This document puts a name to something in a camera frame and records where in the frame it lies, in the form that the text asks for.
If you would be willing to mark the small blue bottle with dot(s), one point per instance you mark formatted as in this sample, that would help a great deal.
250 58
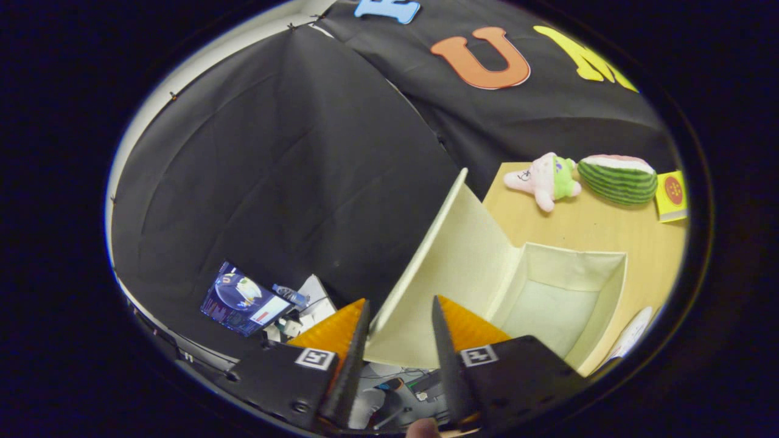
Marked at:
291 294

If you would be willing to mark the yellow book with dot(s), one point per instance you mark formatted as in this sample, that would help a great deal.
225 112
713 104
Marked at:
671 194

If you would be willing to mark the cream fabric storage box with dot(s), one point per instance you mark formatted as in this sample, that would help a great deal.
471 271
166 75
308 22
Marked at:
462 243

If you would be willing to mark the blue printed carton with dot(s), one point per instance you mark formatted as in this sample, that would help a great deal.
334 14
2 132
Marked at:
240 301

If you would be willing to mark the white paper box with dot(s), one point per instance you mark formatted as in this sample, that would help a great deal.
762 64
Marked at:
316 301

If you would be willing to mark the white canvas shoe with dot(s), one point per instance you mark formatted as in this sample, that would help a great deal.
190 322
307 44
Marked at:
630 334

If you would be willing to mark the watermelon slice plush toy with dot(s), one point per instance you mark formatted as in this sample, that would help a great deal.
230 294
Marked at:
618 182

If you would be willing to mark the pink and green plush toy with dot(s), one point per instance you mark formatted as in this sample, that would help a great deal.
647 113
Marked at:
541 179

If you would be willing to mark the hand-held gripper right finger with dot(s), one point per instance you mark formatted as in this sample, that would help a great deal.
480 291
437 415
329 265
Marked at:
450 371

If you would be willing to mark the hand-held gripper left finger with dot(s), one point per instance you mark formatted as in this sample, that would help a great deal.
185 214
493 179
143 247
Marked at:
350 371

